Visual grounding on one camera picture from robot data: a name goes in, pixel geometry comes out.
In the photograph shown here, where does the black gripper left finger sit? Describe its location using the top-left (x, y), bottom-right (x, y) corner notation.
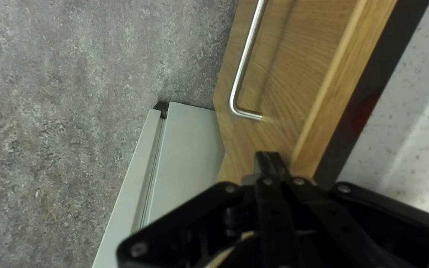
top-left (117, 152), bottom-right (295, 268)

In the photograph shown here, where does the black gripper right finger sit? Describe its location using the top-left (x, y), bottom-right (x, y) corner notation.
top-left (273, 153), bottom-right (429, 268)

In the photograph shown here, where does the wooden drawer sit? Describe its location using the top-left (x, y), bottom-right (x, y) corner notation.
top-left (213, 0), bottom-right (400, 183)

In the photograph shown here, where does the silver drawer handle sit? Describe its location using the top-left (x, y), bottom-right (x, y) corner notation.
top-left (228, 0), bottom-right (268, 120)

